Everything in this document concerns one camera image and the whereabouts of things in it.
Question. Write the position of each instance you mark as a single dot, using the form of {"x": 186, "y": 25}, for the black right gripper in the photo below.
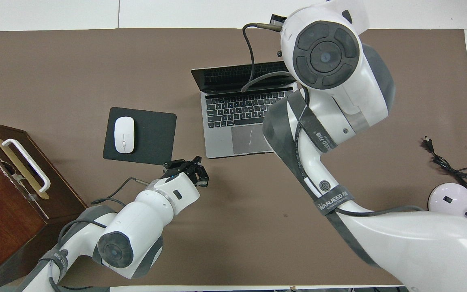
{"x": 278, "y": 22}

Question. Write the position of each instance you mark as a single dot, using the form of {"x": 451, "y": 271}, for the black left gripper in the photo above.
{"x": 178, "y": 167}

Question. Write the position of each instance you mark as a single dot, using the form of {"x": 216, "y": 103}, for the silver laptop computer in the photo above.
{"x": 233, "y": 121}

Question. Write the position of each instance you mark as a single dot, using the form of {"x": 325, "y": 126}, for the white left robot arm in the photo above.
{"x": 144, "y": 219}

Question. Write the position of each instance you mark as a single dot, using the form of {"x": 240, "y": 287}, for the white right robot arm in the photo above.
{"x": 420, "y": 251}

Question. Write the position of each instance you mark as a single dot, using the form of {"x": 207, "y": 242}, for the black mouse pad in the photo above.
{"x": 154, "y": 138}

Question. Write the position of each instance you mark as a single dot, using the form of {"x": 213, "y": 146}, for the white computer mouse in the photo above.
{"x": 124, "y": 134}

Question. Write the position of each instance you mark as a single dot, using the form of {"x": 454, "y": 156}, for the brown table mat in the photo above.
{"x": 95, "y": 61}

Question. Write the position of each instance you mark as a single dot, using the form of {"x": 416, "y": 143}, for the dark brown wooden box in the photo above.
{"x": 2, "y": 219}

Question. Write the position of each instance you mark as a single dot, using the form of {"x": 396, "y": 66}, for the white desk lamp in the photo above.
{"x": 448, "y": 195}

